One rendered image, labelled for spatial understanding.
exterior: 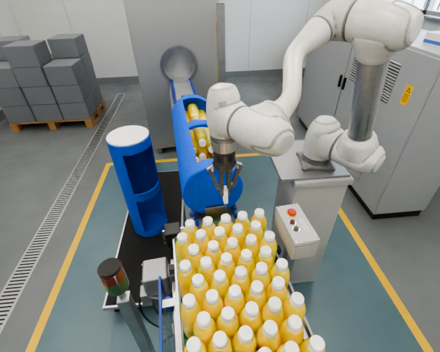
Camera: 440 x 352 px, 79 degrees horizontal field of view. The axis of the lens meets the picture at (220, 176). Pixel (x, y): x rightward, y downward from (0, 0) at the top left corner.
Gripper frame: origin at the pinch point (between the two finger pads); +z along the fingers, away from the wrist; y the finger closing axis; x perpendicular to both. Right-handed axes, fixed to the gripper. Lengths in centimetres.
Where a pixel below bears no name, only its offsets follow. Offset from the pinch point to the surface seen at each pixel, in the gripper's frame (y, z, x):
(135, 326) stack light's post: 37, 29, 28
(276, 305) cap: -7.6, 12.4, 38.1
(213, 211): 3.5, 19.3, -11.3
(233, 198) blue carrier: -7.3, 19.0, -17.7
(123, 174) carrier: 56, 42, -82
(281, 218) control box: -22.1, 12.7, 4.7
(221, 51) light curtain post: -30, -16, -159
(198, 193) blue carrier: 8.9, 12.2, -17.5
